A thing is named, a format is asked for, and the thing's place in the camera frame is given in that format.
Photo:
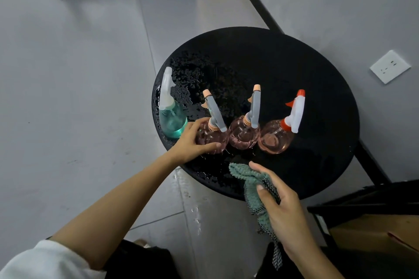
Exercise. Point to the person's left hand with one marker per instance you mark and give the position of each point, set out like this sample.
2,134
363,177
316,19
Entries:
186,148

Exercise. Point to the person's right hand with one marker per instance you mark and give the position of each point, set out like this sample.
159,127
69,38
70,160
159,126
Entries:
288,220

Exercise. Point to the green spray bottle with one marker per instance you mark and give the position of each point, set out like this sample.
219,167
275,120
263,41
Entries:
172,122

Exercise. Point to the green cleaning cloth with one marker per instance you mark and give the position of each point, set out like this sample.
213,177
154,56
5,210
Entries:
252,193

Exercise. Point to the pink spray bottle grey nozzle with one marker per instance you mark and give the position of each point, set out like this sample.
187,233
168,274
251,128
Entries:
244,136
216,112

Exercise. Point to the pink bottle orange white nozzle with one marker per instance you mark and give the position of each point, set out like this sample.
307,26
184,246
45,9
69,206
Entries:
275,141

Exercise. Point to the black metal rack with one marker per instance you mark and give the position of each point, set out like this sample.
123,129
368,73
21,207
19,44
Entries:
376,203

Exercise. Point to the person's left forearm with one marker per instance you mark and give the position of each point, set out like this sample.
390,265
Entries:
114,210

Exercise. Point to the person's light shoe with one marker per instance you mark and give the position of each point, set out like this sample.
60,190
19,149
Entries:
140,242

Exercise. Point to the person's white sleeve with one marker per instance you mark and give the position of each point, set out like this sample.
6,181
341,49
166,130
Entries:
42,262

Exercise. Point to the round black table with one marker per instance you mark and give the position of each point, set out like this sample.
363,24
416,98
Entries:
278,59

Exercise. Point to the white wall socket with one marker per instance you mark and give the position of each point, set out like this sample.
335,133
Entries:
389,67

